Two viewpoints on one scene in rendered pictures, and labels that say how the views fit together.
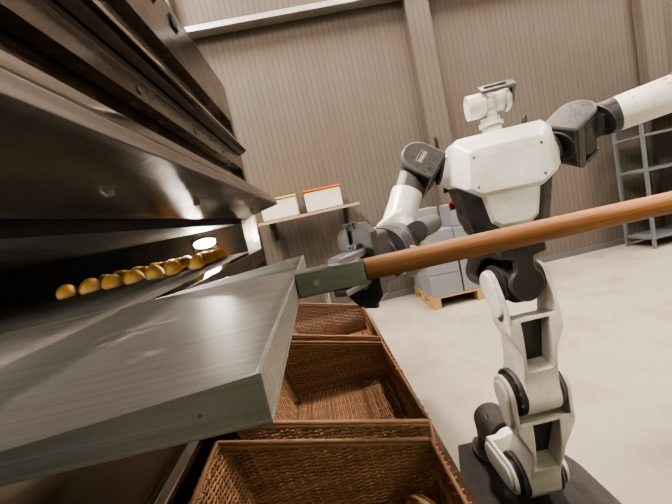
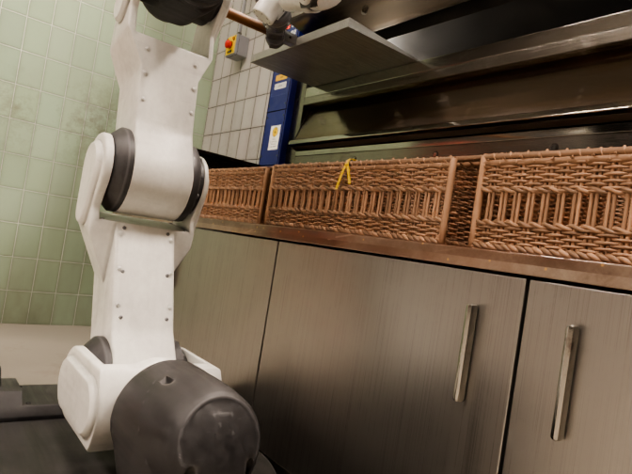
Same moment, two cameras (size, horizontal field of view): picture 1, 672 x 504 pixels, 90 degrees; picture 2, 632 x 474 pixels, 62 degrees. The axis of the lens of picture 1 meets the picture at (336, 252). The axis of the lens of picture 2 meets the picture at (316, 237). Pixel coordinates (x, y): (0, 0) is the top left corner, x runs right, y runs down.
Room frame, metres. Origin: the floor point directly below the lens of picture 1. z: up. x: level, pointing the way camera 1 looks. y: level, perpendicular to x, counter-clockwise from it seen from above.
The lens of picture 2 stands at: (1.93, -0.79, 0.54)
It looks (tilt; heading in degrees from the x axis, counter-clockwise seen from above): 1 degrees up; 145
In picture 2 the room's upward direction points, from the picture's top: 9 degrees clockwise
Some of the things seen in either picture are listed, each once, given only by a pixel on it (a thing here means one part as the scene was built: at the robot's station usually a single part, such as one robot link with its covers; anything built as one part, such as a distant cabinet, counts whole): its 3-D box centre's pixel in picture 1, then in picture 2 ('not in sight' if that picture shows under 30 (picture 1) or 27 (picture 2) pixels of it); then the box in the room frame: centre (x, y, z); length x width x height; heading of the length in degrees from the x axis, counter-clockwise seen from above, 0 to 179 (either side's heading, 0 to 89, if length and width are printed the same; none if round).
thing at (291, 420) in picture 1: (331, 392); (418, 189); (1.04, 0.11, 0.72); 0.56 x 0.49 x 0.28; 3
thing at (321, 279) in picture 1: (330, 277); (282, 36); (0.44, 0.01, 1.20); 0.09 x 0.04 x 0.03; 92
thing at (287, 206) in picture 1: (280, 208); not in sight; (4.12, 0.54, 1.49); 0.44 x 0.36 x 0.25; 93
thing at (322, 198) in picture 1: (322, 199); not in sight; (4.15, 0.02, 1.49); 0.45 x 0.37 x 0.25; 93
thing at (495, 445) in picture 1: (524, 459); (138, 389); (1.10, -0.50, 0.28); 0.21 x 0.20 x 0.13; 2
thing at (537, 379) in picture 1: (523, 338); (162, 86); (0.98, -0.50, 0.78); 0.18 x 0.15 x 0.47; 92
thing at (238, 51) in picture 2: not in sight; (236, 47); (-0.49, 0.28, 1.46); 0.10 x 0.07 x 0.10; 2
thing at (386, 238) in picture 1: (377, 256); (276, 20); (0.52, -0.06, 1.20); 0.12 x 0.10 x 0.13; 147
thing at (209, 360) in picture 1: (161, 317); (336, 60); (0.43, 0.24, 1.19); 0.55 x 0.36 x 0.03; 2
